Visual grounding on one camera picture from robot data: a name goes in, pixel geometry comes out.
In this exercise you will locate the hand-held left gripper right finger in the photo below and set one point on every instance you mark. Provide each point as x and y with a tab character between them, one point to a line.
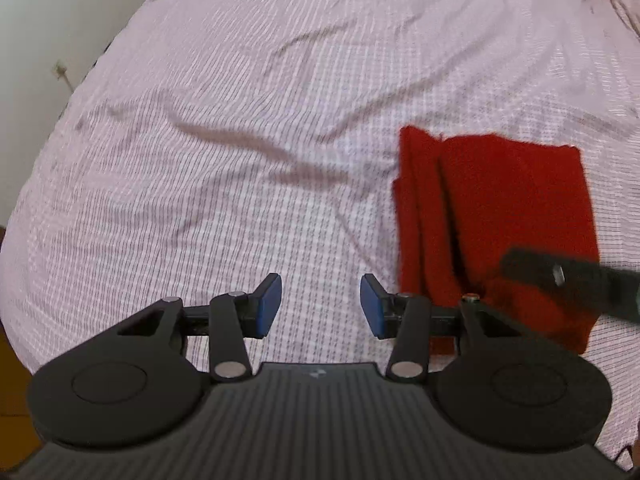
371	305

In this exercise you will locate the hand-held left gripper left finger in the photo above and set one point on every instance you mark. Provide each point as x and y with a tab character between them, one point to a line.
270	305

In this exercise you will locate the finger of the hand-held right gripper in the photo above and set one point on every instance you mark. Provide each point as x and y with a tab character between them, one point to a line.
575	282

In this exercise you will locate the red knit cardigan black trim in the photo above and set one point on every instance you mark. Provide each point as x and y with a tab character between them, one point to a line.
520	200

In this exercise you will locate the pink checked bed sheet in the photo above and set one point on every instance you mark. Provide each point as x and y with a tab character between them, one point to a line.
240	170

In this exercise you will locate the white wall socket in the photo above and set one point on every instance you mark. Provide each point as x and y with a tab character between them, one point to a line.
60	68

